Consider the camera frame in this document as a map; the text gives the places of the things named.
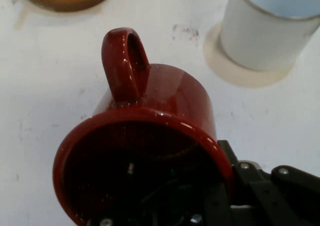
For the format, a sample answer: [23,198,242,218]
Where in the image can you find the red enamel mug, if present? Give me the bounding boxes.
[52,27,235,226]

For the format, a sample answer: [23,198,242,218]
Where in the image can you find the white enamel mug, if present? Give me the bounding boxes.
[219,0,320,72]

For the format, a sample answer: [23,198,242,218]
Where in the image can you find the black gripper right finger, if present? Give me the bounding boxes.
[216,139,320,226]

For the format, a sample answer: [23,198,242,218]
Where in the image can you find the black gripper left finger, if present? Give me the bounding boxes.
[188,181,235,226]

